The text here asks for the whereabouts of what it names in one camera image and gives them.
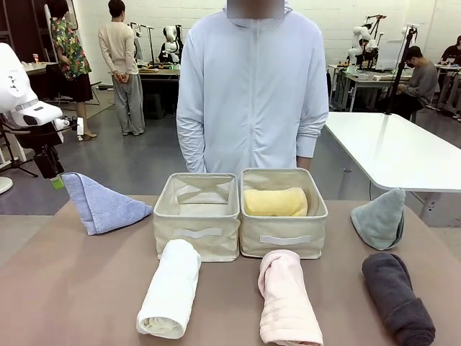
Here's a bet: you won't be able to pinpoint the person in floral shirt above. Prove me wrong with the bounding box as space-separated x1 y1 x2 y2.
48 0 99 142

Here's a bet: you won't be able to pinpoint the black tripod stand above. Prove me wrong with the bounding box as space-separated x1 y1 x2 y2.
384 24 419 117

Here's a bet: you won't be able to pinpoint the beige fabric bin, triangle towels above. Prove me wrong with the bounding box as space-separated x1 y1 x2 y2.
153 172 242 262

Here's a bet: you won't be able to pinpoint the person in beige sweater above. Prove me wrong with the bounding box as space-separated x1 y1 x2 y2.
97 0 146 137

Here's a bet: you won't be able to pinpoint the yellow rolled towel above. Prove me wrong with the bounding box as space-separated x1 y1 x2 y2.
243 187 309 218

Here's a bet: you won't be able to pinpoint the white rolled towel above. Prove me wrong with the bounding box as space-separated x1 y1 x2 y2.
135 239 202 340

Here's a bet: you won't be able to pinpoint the seated person in grey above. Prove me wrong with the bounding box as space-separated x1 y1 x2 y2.
377 45 439 120

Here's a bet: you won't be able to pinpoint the beige fabric bin, rolled towels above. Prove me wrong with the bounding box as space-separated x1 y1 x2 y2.
238 167 329 260

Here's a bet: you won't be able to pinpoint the green triangle towel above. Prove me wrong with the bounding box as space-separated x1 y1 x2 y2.
350 187 407 251

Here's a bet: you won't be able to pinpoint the person in white hoodie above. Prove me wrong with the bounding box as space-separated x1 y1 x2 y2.
176 0 330 174

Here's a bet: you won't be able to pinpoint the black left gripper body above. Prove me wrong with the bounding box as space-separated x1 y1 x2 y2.
34 145 66 179

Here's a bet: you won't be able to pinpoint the white side table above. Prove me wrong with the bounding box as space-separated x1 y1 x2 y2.
322 111 461 228

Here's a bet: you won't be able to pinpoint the seated person at desk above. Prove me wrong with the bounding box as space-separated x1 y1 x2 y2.
439 35 461 120

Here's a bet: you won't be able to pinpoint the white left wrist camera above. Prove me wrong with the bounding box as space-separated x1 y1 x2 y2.
59 117 86 142

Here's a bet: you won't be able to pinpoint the blue triangle towel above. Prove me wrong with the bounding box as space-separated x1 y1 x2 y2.
61 172 154 236

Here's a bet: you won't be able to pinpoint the person's left forearm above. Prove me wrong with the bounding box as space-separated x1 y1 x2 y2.
296 120 327 159

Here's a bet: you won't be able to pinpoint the dark grey towel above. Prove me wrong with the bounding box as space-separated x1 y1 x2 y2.
361 252 437 346

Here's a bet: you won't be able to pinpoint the pink towel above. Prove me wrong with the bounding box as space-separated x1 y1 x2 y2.
257 249 325 346

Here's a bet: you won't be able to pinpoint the person's right forearm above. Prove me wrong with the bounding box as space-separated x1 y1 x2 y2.
176 120 207 173

